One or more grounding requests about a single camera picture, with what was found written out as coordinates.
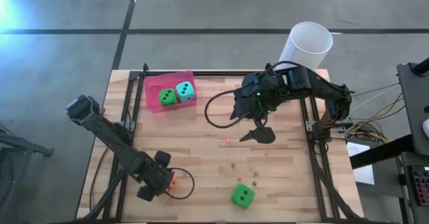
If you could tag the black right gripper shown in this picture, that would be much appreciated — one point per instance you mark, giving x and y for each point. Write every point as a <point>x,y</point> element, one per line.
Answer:
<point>254,103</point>

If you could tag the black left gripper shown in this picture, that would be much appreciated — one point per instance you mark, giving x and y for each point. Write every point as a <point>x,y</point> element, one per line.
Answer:
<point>155,180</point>

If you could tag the small blue translucent die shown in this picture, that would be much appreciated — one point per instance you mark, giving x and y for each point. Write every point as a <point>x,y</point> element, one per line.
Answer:
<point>256,174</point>

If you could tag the large green foam die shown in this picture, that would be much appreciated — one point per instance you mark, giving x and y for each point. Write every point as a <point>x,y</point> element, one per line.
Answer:
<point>167,97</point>
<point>243,197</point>

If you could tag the large cyan foam die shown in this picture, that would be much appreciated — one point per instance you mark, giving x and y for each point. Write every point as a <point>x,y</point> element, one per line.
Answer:
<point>186,92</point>

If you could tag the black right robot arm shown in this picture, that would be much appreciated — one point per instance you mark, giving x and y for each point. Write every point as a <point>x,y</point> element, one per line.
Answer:
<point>321,86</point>

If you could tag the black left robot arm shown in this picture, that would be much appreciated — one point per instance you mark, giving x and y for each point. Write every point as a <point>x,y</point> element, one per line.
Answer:
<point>107,133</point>

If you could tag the small pink translucent die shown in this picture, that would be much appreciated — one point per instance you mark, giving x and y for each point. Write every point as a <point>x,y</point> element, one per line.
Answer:
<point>239,179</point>

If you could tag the pink translucent plastic bin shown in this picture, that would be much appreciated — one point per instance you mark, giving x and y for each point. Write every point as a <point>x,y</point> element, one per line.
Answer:
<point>152,90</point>

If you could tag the white cylindrical lamp shade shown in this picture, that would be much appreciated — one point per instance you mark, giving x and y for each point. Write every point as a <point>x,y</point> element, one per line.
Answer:
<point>311,43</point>

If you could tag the white paper sheet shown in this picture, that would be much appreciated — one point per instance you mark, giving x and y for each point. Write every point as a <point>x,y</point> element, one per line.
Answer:
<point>363,177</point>

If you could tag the black stand legs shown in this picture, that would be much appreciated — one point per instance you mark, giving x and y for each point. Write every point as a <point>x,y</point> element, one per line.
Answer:
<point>30,147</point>

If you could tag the black desk bar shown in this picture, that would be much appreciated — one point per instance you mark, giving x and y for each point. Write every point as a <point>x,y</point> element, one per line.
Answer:
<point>378,152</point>

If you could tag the grey desk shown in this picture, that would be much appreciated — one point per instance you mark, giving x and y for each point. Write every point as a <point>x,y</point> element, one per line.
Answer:
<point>412,100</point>

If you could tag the keyboard with coloured keys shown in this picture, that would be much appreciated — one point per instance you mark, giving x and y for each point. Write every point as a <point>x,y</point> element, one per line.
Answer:
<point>420,187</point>

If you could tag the black aluminium table frame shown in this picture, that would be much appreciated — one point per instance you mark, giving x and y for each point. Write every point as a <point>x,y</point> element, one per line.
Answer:
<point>218,73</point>

